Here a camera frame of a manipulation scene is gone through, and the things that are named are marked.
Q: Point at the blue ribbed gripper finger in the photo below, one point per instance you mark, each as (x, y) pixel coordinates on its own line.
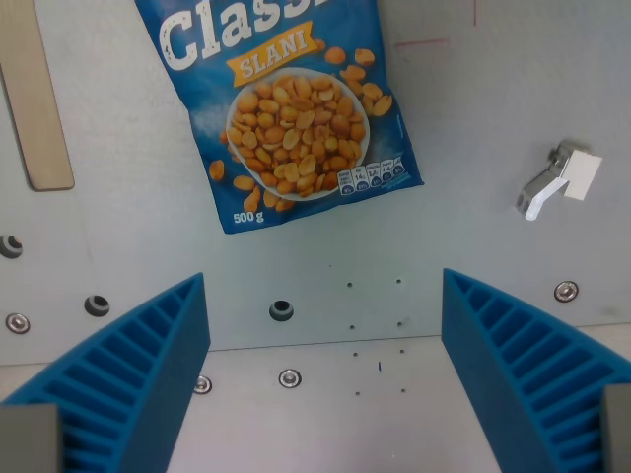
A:
(123, 374)
(532, 374)

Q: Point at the silver round screw head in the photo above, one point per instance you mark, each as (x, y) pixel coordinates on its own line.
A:
(202, 384)
(290, 378)
(566, 290)
(18, 322)

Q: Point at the grey rubber hole grommet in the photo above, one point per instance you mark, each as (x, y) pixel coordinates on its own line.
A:
(96, 305)
(281, 311)
(10, 246)

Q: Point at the small grey metal bracket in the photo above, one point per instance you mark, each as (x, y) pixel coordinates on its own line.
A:
(542, 184)

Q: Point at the blue salted peanuts bag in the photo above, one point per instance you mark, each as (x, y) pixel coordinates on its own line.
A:
(296, 123)

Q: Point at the white square tag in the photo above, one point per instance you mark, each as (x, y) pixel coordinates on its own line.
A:
(582, 175)

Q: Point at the light wooden strip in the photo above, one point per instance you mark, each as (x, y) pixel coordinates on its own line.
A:
(39, 108)

